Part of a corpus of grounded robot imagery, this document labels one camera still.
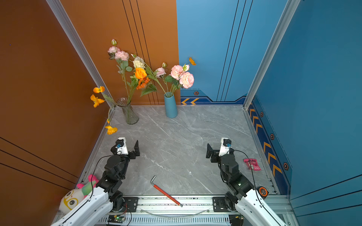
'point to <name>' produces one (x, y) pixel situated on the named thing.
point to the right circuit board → (236, 220)
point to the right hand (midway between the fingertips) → (213, 145)
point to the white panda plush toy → (73, 196)
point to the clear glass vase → (131, 117)
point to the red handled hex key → (156, 187)
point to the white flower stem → (151, 74)
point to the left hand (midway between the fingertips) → (129, 140)
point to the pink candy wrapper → (252, 164)
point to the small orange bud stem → (111, 130)
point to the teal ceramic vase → (170, 105)
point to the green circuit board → (114, 218)
